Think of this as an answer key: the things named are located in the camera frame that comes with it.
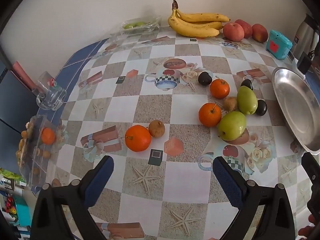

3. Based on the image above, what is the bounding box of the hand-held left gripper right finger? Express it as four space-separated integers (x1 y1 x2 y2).
212 156 295 240

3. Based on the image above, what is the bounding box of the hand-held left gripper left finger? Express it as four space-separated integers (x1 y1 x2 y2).
31 155 115 240

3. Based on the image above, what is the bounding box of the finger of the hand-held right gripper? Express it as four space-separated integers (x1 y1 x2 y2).
301 152 320 188

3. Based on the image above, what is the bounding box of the round green pear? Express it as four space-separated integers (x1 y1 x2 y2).
217 111 247 141

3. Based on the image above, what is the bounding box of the large orange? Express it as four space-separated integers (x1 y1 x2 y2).
124 125 152 152

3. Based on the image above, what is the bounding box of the round steel plate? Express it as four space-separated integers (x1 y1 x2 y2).
272 67 320 155

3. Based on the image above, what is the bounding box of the dark plum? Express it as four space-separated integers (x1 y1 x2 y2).
198 71 214 86
255 99 268 116
240 79 254 91

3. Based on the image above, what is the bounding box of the long green pear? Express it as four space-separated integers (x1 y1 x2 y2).
237 86 258 115

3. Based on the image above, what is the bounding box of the pile of small yellow fruits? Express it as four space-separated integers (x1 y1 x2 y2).
15 121 35 167

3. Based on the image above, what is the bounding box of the person's right hand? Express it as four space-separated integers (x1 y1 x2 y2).
297 214 317 238

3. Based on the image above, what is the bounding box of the clear plastic box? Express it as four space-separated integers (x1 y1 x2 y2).
16 115 67 187

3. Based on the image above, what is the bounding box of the small orange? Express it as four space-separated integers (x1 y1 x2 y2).
41 127 56 145

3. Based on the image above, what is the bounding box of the printed checkered tablecloth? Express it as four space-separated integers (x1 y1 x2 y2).
15 25 320 240

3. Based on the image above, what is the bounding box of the glass mug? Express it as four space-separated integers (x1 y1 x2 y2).
32 71 67 111

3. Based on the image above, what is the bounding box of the black power adapter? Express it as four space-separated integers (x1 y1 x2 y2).
297 52 312 75

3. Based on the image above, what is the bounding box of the white power strip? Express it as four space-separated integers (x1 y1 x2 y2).
287 52 300 67

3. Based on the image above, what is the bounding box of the dark blue panel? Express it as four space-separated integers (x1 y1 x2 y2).
0 60 38 178

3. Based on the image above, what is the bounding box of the teal plastic box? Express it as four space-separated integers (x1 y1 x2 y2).
266 29 293 60

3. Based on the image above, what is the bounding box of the pink strip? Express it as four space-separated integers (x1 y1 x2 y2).
12 61 38 93

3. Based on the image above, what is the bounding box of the steel thermos jug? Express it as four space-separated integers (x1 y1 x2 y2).
291 14 320 60

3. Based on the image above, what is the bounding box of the red apple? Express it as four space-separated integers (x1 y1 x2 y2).
234 19 253 38
251 24 268 43
222 22 245 42

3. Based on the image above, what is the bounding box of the bunch of yellow bananas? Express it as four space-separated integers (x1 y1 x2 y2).
168 0 231 38

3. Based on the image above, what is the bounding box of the clear plastic fruit tray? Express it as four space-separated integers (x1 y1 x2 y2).
110 16 162 40

